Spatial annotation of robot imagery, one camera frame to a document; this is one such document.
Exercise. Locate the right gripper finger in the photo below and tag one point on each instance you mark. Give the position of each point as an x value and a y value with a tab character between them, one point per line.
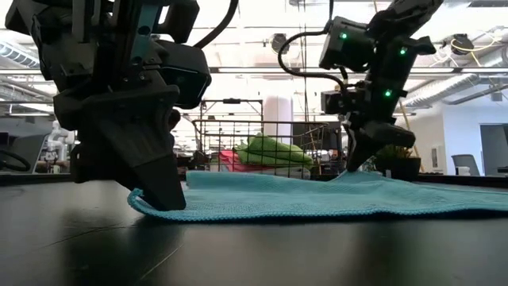
377	139
349	133

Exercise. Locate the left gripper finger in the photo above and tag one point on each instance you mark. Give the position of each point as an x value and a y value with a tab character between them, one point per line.
147	147
95	163

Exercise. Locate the green microfiber towel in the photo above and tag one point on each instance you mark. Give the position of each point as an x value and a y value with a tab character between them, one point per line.
274	153

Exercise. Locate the blue microfiber towel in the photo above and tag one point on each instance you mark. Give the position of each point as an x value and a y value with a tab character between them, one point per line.
297	196

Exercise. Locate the pink microfiber towel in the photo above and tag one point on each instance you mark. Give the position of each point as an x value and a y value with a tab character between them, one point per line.
234	161

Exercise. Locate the black monitor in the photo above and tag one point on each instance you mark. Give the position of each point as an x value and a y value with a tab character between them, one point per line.
331	139

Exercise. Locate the small potted plant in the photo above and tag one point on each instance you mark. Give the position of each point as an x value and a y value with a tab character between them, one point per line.
397	161

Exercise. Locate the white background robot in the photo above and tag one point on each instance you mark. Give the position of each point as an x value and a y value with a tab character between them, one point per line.
59	137

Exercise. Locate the grey machine cabinet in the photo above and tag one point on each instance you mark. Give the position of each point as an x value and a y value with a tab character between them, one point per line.
28	151

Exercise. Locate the white round column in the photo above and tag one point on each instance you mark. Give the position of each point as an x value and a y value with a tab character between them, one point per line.
278	109

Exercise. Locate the black ceiling device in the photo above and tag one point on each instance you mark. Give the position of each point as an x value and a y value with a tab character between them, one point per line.
280	41
462	41

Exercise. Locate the dark grey swivel chair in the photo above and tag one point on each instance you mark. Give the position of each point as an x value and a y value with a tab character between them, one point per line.
465	161

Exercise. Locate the dark glass door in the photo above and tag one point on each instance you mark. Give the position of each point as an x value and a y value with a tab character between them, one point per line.
494	147

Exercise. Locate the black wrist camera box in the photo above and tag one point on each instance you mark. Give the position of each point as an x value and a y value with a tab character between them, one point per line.
347	43
186	73

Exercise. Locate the silver ventilation duct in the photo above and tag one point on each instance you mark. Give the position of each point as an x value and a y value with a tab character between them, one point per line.
448	85

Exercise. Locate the black metal cart frame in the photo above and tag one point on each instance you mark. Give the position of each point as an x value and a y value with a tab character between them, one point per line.
232	101

